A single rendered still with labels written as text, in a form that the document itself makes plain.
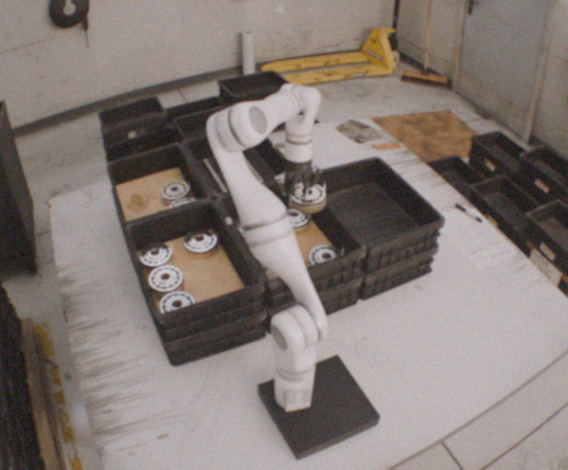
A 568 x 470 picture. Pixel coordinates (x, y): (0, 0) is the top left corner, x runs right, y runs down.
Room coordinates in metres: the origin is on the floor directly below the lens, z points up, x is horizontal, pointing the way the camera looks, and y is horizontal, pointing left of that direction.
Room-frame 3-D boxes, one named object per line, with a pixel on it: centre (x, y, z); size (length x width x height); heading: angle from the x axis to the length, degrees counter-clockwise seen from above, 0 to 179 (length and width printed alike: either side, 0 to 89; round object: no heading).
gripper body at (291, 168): (1.17, -0.04, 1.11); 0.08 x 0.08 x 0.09
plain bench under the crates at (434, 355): (1.24, -0.03, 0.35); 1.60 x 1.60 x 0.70; 26
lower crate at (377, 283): (1.29, -0.28, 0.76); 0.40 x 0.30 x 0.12; 25
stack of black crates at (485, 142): (2.43, -1.35, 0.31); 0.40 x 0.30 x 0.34; 26
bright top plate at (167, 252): (1.09, 0.38, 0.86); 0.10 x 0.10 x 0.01
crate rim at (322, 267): (1.16, -0.01, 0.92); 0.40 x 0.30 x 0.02; 25
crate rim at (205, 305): (1.03, 0.26, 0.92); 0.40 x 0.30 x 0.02; 25
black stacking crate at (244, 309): (1.03, 0.26, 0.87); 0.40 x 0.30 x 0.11; 25
